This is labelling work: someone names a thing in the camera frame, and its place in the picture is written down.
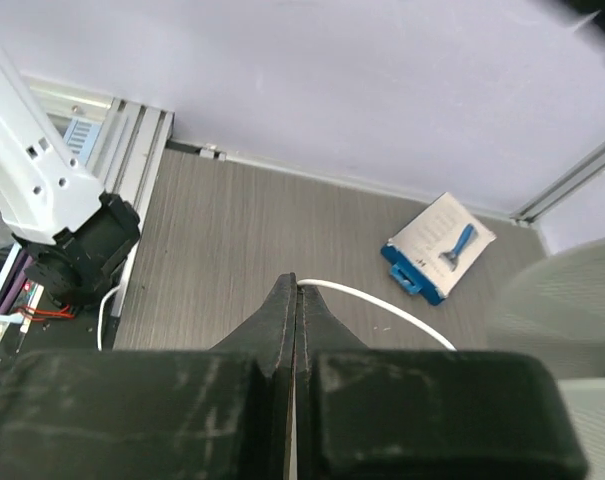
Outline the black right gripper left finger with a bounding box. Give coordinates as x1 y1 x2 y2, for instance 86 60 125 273
0 274 297 479

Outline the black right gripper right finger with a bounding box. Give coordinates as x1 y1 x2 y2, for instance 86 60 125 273
296 282 589 479

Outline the thin white cable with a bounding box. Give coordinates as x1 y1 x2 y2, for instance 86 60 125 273
95 278 458 352

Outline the white perforated cable spool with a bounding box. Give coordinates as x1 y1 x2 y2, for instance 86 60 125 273
486 238 605 479

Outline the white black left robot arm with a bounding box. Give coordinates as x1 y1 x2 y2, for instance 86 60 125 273
0 45 141 308

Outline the white blue razor package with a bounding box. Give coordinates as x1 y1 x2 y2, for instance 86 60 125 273
381 192 496 306

